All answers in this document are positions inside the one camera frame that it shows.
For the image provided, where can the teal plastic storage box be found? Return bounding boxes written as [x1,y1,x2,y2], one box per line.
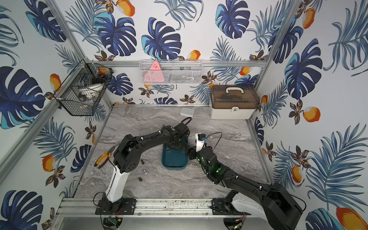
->
[162,144,189,170]

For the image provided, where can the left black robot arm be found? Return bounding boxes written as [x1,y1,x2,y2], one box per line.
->
[105,123,190,203]

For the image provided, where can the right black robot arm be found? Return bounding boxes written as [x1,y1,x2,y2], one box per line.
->
[186,146,304,230]

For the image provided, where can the small white square box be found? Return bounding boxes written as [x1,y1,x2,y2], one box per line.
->
[180,107,195,117]

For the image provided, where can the white box with brown lid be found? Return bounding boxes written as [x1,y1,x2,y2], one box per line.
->
[209,85,259,120]

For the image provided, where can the pink triangle item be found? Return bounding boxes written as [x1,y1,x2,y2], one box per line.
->
[143,61,165,84]

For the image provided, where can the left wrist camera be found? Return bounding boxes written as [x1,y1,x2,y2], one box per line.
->
[174,123,190,137]

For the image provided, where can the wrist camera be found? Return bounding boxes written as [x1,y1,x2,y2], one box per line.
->
[195,133,206,152]
[174,123,190,137]

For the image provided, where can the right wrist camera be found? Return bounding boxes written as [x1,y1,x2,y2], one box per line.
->
[195,133,206,152]

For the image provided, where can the clear wall shelf basket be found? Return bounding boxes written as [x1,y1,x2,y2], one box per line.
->
[139,59,203,84]

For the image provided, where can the yellow handled pliers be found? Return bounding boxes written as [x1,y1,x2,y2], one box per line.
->
[94,147,115,169]

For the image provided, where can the black wire basket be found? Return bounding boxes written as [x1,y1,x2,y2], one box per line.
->
[53,59,114,117]

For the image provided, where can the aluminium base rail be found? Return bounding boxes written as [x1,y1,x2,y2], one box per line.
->
[57,197,291,218]

